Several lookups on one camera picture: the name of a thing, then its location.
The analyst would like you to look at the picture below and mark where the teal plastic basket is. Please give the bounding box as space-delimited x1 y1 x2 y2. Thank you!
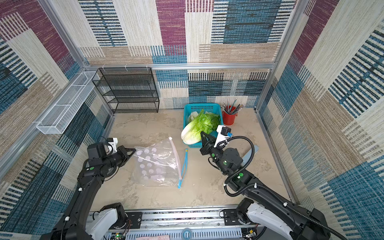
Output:
182 103 226 149

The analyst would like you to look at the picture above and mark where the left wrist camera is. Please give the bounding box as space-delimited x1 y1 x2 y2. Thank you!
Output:
106 138 118 154

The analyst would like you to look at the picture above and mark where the red pen cup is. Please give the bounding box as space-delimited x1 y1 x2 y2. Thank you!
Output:
222 106 238 126

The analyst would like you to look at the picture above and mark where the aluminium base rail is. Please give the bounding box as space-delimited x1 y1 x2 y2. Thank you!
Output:
86 206 270 240

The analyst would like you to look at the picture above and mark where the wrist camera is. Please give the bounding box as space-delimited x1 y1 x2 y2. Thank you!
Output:
214 125 233 148
106 138 118 154

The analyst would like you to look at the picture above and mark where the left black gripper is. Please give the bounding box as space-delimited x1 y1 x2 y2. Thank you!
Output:
102 146 136 170

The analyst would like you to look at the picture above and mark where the chinese cabbage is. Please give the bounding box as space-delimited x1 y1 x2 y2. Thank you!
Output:
188 111 199 123
206 112 221 131

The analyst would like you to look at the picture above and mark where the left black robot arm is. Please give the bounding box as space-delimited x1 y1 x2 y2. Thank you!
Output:
40 143 136 240

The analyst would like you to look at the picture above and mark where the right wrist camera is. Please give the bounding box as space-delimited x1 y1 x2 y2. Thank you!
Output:
214 125 233 148

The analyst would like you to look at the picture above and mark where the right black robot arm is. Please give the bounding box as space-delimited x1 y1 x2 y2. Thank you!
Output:
200 128 345 240

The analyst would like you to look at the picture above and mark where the white wire mesh tray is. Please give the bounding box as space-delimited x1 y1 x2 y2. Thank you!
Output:
37 72 96 135

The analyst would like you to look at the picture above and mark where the blue-zip clear bag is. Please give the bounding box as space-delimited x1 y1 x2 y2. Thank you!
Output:
131 148 189 189

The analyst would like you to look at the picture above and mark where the pink-zip dotted bag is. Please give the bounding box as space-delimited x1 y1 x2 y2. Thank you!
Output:
131 137 182 187

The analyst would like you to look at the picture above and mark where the black wire shelf rack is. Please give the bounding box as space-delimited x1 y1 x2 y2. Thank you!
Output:
92 67 160 114

